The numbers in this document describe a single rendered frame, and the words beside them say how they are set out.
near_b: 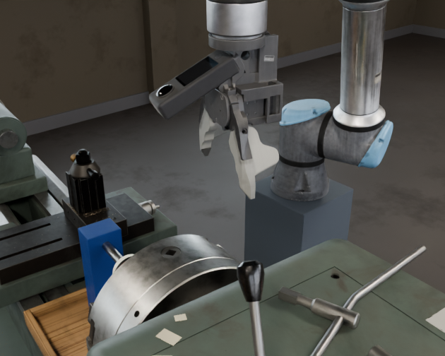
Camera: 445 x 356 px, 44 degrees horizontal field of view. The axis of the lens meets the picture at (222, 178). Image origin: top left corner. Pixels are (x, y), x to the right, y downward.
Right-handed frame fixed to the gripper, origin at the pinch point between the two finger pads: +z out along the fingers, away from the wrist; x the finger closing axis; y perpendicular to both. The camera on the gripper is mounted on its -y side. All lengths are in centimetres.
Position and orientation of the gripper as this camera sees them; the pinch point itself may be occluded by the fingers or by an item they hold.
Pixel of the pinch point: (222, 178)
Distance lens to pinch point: 77.5
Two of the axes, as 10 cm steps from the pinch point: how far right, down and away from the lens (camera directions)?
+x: -4.3, -4.2, 8.0
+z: 0.1, 8.9, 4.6
